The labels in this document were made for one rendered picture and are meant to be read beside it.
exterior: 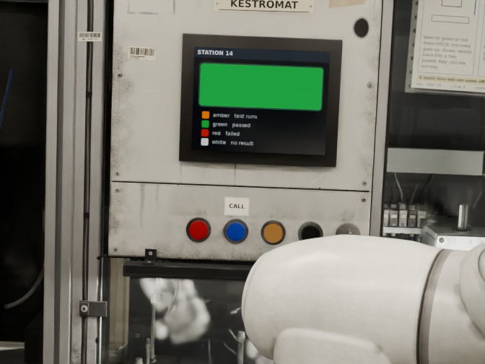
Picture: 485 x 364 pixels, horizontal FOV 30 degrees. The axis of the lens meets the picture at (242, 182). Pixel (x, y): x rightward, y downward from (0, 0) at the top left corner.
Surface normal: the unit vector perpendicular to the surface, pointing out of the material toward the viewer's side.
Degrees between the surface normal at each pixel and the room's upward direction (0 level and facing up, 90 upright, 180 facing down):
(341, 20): 90
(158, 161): 90
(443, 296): 57
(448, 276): 41
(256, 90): 90
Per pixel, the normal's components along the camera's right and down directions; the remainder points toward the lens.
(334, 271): -0.37, -0.55
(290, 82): 0.00, 0.11
